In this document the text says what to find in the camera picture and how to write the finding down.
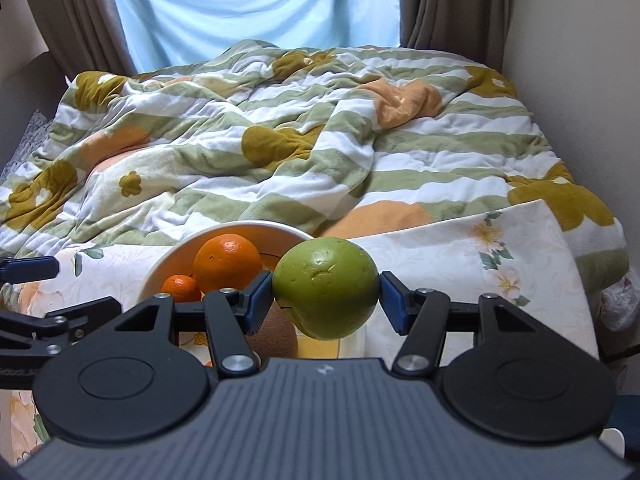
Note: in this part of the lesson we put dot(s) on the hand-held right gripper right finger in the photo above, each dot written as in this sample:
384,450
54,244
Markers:
394,305

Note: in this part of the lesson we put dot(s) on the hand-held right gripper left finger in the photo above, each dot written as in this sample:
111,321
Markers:
259,305

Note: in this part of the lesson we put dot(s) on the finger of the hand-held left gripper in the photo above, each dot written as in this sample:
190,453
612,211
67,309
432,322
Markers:
75,317
30,269

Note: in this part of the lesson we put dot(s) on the brown kiwi with green sticker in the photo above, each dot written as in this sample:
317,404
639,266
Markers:
275,336

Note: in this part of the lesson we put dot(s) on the large orange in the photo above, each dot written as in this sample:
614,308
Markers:
227,262

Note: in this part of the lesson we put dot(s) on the small mandarin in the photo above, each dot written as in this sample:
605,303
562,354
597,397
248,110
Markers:
180,287

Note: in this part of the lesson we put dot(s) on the cream bowl with yellow inside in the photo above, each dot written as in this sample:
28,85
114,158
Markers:
162,267

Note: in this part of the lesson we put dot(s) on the floral tablecloth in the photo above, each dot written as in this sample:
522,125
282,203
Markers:
450,260

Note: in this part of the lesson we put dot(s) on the small-patterned bedsheet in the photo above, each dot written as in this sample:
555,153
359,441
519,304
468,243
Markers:
25,145

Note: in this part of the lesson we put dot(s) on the striped floral blanket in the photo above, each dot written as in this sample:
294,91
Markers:
300,135

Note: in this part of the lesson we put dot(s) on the grey bed headboard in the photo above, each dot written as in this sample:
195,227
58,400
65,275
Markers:
25,80

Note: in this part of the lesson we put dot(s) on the white plastic bag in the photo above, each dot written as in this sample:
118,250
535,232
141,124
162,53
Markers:
622,302

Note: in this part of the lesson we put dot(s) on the grey-brown curtain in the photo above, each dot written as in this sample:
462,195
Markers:
450,5
75,10

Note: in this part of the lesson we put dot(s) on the light blue window cloth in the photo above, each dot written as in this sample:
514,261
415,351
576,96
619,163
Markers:
250,5

